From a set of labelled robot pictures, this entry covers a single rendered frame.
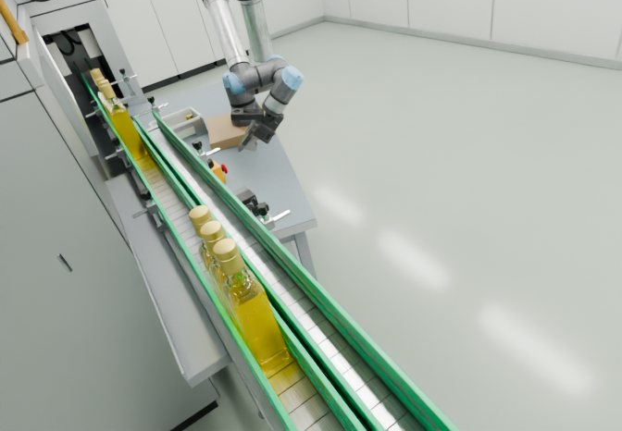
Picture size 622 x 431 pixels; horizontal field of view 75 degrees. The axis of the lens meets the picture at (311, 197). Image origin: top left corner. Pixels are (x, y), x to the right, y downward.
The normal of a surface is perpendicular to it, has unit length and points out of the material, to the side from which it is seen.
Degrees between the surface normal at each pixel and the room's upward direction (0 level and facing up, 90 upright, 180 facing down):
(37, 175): 90
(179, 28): 90
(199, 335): 0
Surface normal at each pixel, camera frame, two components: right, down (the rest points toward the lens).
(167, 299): -0.18, -0.80
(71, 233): 0.53, 0.41
